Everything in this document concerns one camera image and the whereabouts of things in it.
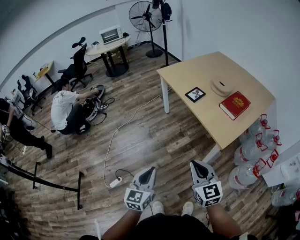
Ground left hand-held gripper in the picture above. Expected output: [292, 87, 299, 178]
[123, 166, 157, 212]

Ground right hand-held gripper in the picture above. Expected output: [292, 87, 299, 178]
[189, 160, 223, 209]

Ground black picture frame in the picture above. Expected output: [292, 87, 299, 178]
[184, 86, 207, 104]

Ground person's right forearm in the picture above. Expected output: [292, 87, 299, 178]
[205, 203, 242, 239]

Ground person's left forearm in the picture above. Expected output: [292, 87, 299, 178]
[102, 207, 143, 240]

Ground black pole stand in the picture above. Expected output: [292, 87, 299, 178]
[151, 0, 171, 69]

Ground white table leg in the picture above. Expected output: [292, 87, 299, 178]
[202, 143, 222, 165]
[160, 75, 170, 114]

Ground person's left white shoe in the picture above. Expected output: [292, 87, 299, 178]
[152, 201, 165, 215]

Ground person's white shoe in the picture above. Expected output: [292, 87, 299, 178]
[152, 201, 165, 215]
[181, 201, 195, 217]

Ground person's right white shoe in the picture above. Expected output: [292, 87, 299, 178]
[181, 201, 195, 217]

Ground pile of clear water jugs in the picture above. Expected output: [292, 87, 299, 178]
[228, 113, 300, 207]

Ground person's black clothing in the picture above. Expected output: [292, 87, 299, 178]
[79, 213, 258, 240]

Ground red hardcover book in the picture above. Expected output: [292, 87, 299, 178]
[219, 90, 252, 121]

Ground white cardboard box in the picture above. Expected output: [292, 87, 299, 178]
[262, 152, 300, 188]

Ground beige round woven box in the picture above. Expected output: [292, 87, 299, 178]
[210, 78, 232, 98]

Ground black and white backpack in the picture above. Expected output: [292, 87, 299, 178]
[82, 84, 105, 122]

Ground black office chair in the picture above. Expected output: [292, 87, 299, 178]
[57, 37, 93, 91]
[16, 75, 45, 116]

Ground round wooden table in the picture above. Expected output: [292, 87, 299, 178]
[85, 35, 132, 78]

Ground white toaster oven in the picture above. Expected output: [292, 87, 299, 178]
[99, 26, 124, 46]

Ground small yellow desk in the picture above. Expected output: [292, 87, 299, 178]
[33, 60, 56, 88]

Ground black standing fan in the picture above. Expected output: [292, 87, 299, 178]
[128, 0, 164, 59]

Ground black cap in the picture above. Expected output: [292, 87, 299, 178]
[161, 2, 173, 23]

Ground black power cable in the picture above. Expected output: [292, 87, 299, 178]
[115, 168, 135, 179]

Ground long white cable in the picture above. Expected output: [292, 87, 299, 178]
[103, 88, 165, 188]

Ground black tangled cables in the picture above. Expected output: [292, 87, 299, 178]
[92, 97, 116, 127]

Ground black metal floor frame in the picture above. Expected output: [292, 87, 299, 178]
[0, 161, 85, 210]

